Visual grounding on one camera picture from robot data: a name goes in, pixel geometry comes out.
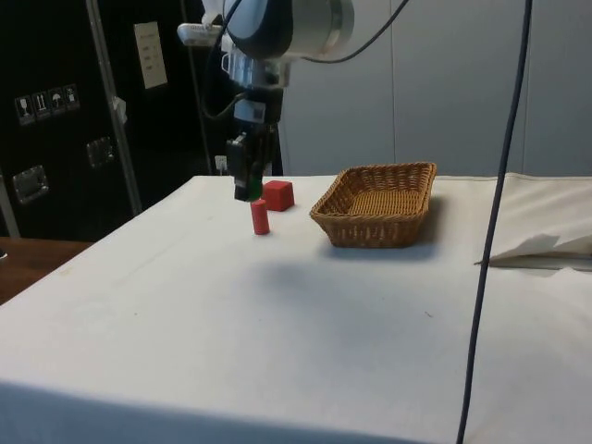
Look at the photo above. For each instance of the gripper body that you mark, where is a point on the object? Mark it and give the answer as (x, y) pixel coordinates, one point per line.
(259, 108)

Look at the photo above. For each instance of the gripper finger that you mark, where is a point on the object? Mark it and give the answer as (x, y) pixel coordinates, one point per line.
(241, 166)
(268, 148)

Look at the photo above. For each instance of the red cylinder block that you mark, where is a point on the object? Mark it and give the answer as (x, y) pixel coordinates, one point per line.
(261, 218)

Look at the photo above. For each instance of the wicker basket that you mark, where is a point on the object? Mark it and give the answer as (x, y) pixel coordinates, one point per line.
(374, 208)

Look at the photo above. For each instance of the red cube block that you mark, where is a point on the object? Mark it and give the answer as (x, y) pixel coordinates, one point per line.
(279, 196)

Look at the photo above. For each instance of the pale locker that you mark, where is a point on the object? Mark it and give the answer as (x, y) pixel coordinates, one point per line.
(337, 115)
(453, 92)

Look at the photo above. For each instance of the black cabinet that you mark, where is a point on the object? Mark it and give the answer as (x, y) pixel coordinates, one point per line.
(55, 152)

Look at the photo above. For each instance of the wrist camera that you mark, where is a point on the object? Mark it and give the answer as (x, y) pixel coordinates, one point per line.
(199, 33)

